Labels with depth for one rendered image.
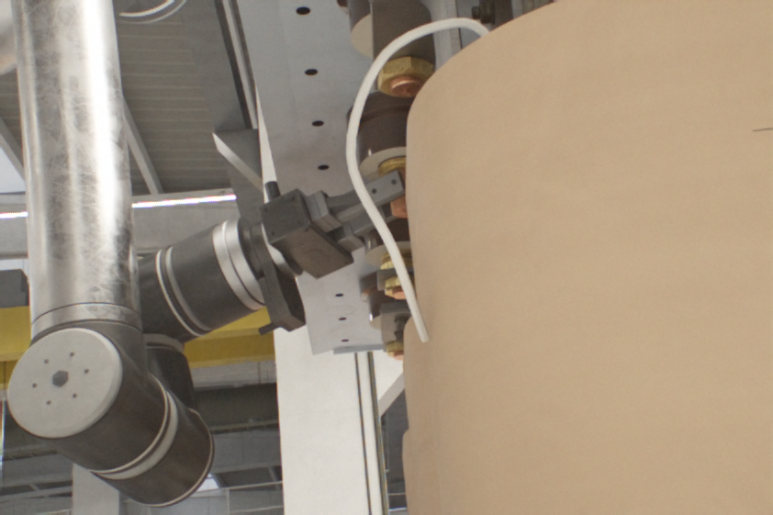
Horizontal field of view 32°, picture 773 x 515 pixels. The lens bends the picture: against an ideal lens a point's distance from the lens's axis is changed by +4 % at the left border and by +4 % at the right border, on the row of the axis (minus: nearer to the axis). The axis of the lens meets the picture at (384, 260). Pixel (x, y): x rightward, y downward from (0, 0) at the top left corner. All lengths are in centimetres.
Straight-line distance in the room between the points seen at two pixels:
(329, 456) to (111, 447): 1057
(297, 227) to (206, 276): 12
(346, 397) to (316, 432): 42
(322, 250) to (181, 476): 28
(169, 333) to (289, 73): 32
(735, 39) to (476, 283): 19
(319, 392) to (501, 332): 1127
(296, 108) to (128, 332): 32
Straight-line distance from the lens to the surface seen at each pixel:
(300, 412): 1196
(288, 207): 140
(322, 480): 1181
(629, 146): 73
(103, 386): 125
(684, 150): 73
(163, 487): 142
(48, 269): 134
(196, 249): 145
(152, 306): 146
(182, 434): 139
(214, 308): 145
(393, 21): 111
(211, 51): 1201
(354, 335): 220
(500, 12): 99
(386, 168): 142
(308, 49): 134
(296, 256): 144
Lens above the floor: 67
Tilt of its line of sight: 21 degrees up
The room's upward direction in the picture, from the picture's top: 6 degrees counter-clockwise
